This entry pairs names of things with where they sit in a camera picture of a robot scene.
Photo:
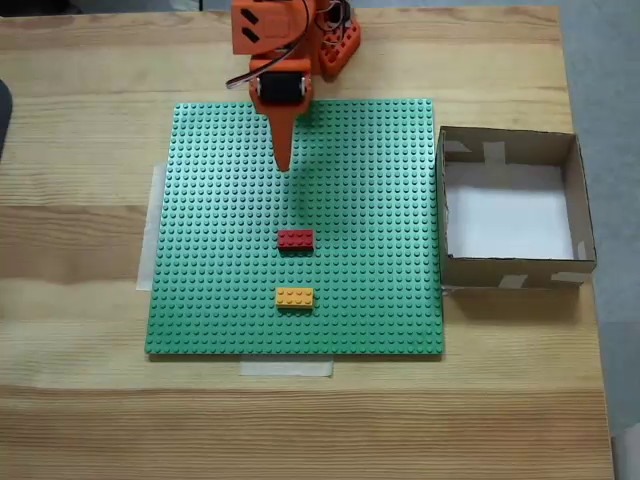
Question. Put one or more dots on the red lego block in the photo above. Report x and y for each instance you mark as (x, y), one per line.
(296, 240)

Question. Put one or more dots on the green lego baseplate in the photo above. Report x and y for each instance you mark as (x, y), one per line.
(225, 250)

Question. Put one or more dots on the yellow lego block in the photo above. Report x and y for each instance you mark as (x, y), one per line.
(295, 298)

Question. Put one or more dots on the open cardboard box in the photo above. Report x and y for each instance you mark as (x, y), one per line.
(475, 274)

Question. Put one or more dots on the masking tape strip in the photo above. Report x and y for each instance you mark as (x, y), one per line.
(285, 369)
(149, 240)

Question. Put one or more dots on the small masking tape piece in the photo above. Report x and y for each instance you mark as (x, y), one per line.
(448, 291)

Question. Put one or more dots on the black rounded object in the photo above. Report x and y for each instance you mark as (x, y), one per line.
(4, 115)

